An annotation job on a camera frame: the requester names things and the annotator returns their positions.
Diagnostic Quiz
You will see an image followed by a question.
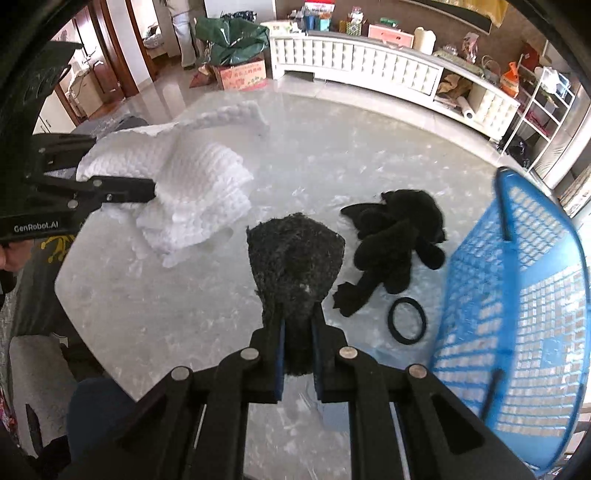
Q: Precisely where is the black fuzzy cloth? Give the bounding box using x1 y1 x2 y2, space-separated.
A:
246 213 346 376

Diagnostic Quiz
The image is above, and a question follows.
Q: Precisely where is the white knitted cloth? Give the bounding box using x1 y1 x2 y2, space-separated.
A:
76 101 269 267

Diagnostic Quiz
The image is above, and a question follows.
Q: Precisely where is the blue plastic laundry basket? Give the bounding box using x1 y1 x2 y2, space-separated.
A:
430 167 590 474

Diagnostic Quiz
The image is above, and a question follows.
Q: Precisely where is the black hair band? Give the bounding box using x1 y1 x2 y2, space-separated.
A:
387 297 427 346

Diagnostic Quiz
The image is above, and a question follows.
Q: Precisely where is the pink cardboard box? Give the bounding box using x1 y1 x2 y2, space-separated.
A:
213 57 266 91

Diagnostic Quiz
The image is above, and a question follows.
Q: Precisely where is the green bag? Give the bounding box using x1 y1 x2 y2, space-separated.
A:
193 17 270 67

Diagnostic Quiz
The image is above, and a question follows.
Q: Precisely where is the red white box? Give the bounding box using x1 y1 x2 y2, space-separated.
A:
304 0 335 15

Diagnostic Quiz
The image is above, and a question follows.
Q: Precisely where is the paper towel roll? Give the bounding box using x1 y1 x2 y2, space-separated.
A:
456 96 475 119

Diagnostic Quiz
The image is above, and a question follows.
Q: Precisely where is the white tufted TV cabinet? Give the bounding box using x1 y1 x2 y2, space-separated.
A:
270 22 519 142

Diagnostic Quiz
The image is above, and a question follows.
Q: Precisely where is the pink drawer box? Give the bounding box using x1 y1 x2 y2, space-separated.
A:
368 24 415 48

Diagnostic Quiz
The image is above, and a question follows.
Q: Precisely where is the white plastic jug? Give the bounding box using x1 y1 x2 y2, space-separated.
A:
413 27 437 55

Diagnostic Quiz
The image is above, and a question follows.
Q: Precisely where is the orange bag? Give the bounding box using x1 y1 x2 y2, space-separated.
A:
499 62 520 98

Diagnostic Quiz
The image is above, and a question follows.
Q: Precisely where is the white metal shelf rack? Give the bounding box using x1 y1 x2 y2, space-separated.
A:
500 43 576 171

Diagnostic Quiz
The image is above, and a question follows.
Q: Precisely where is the yellow TV cover cloth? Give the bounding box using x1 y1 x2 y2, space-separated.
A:
445 0 509 27

